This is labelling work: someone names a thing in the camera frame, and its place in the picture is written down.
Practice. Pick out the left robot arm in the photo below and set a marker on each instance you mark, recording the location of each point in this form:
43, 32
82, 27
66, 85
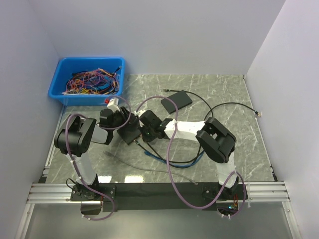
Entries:
73, 140

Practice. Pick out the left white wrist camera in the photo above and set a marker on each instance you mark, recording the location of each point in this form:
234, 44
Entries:
112, 104

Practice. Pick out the black network switch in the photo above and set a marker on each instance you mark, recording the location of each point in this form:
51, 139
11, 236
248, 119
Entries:
180, 98
130, 131

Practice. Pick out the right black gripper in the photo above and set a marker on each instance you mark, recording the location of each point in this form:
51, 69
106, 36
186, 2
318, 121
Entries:
146, 138

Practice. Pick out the black base crossbar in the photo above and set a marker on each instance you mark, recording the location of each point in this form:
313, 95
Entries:
158, 196

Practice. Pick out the aluminium frame rail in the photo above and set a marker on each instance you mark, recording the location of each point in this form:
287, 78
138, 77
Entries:
266, 214

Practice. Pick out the blue plastic bin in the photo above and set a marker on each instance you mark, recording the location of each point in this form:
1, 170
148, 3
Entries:
87, 81

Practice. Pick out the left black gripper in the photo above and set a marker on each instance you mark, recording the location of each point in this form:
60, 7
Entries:
125, 116

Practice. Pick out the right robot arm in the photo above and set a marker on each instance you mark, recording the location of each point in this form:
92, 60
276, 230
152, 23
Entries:
214, 138

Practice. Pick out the black cable gold plug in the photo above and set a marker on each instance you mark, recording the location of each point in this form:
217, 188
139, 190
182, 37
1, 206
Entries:
175, 164

